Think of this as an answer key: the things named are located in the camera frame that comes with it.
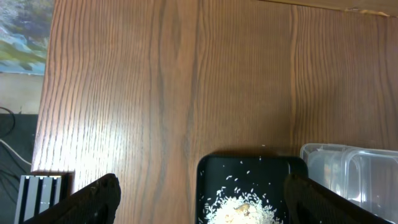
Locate colourful painted picture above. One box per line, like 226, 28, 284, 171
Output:
1, 0, 55, 75

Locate rice leftovers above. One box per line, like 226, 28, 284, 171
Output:
198, 160, 280, 224

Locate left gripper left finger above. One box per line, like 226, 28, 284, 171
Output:
24, 173, 121, 224

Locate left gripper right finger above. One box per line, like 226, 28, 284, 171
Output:
284, 174, 390, 224

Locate black plastic tray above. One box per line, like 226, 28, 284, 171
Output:
195, 154, 309, 224

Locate clear plastic bin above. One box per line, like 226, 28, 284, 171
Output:
341, 147, 397, 223
300, 143, 354, 199

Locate brown cardboard sheet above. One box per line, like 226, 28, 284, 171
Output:
265, 0, 397, 17

